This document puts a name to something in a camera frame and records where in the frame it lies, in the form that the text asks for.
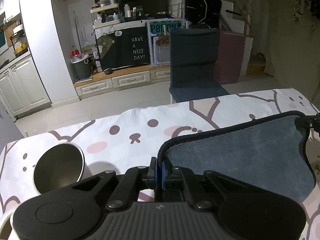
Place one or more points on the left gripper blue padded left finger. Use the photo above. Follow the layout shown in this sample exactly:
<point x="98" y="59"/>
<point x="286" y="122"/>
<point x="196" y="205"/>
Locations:
<point x="131" y="183"/>

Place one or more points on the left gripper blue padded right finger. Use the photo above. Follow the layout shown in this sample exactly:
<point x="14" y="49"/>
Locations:
<point x="180" y="184"/>

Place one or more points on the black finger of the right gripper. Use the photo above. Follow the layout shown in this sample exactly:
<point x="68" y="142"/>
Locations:
<point x="310" y="122"/>

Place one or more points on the purple and grey towel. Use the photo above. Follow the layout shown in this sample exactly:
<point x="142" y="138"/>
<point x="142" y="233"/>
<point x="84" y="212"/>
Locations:
<point x="268" y="153"/>

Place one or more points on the bear-print tablecloth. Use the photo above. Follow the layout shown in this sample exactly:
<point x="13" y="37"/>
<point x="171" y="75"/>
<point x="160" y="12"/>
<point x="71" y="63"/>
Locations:
<point x="133" y="137"/>

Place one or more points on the grey metal cup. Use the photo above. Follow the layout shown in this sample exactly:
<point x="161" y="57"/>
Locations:
<point x="60" y="166"/>

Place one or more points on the white wooden cabinet bench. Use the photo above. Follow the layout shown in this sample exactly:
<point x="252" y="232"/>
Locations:
<point x="122" y="79"/>

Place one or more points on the maroon board panel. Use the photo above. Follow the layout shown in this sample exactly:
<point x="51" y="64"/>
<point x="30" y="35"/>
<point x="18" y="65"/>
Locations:
<point x="230" y="57"/>

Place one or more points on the dark hanging clothes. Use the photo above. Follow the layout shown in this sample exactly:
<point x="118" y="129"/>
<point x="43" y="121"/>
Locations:
<point x="299" y="6"/>

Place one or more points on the dark grey trash bin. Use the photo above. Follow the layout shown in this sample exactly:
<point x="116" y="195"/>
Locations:
<point x="82" y="68"/>

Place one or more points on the dark upholstered chair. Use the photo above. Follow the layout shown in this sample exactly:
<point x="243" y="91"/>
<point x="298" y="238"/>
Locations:
<point x="193" y="55"/>

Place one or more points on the black have-a-nice-day curtain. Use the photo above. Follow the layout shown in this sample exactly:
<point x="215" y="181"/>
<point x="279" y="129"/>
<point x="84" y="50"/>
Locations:
<point x="124" y="48"/>

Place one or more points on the white kitchen cupboard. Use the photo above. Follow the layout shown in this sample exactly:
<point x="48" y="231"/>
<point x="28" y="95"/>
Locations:
<point x="21" y="87"/>

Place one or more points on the teal poison sign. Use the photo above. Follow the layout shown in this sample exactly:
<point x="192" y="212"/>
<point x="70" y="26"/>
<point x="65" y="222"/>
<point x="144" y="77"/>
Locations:
<point x="163" y="26"/>

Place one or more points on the black hanging jacket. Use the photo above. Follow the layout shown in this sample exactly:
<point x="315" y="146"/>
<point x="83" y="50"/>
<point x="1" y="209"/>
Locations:
<point x="203" y="14"/>

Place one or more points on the white tiered shelf rack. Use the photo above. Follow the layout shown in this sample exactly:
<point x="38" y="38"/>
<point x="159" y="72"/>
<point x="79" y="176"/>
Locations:
<point x="105" y="16"/>

